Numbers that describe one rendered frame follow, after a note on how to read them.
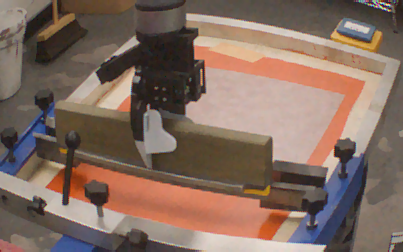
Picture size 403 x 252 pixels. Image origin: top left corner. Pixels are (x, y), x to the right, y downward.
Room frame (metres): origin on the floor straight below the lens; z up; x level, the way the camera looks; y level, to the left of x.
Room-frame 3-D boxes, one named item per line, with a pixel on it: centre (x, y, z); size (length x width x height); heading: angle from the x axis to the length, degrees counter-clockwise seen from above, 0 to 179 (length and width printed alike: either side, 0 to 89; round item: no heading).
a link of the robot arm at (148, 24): (1.51, 0.05, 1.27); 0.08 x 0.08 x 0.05
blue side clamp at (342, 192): (1.42, -0.19, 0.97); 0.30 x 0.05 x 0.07; 156
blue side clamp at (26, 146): (1.65, 0.31, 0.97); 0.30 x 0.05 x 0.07; 156
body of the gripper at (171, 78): (1.50, 0.04, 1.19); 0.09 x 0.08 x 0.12; 66
